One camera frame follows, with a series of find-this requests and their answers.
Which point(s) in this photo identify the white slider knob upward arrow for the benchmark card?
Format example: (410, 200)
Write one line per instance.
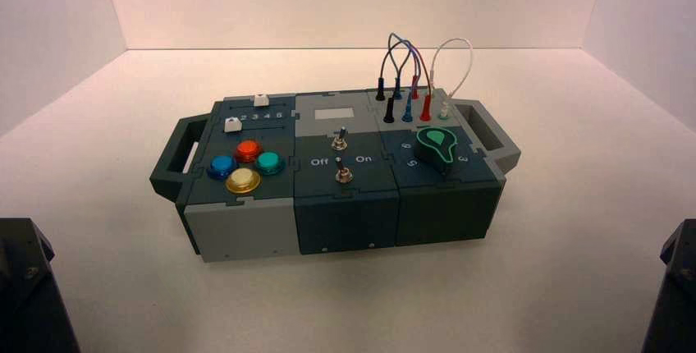
(233, 125)

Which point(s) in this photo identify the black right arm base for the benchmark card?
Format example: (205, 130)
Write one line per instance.
(677, 296)

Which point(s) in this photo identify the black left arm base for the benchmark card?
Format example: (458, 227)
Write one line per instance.
(27, 296)

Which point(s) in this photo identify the white slider knob downward arrow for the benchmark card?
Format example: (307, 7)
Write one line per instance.
(261, 100)

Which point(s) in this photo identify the pale grey display panel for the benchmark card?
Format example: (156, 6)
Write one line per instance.
(334, 114)

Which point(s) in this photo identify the dark teal grey control box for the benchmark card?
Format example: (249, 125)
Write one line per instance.
(348, 220)

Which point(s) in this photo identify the green round push button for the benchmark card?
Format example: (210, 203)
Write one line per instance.
(269, 163)

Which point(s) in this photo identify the dark green rotary knob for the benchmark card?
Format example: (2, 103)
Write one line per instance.
(435, 149)

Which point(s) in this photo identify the red round push button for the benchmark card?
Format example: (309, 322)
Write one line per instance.
(248, 150)

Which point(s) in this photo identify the yellow round push button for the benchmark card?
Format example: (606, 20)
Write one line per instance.
(243, 180)

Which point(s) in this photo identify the blue round push button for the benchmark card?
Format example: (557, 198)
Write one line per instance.
(221, 166)

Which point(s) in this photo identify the metal toggle switch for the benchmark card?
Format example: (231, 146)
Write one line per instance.
(343, 174)
(340, 141)

